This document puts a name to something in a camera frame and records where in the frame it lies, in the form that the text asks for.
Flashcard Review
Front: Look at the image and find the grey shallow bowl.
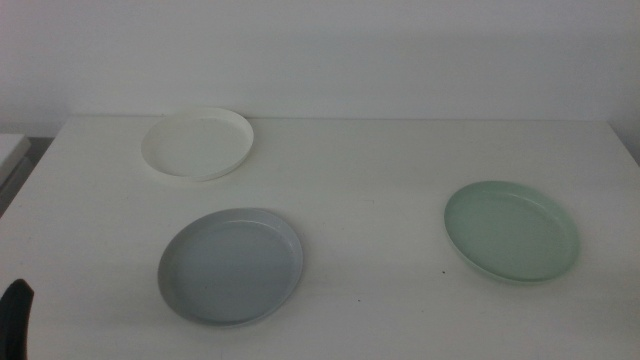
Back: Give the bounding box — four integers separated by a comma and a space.
157, 207, 305, 328

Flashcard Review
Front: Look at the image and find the white shallow bowl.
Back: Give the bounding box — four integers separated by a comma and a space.
140, 106, 255, 182

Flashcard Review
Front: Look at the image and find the pale green shallow bowl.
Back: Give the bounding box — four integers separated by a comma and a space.
443, 180, 582, 286

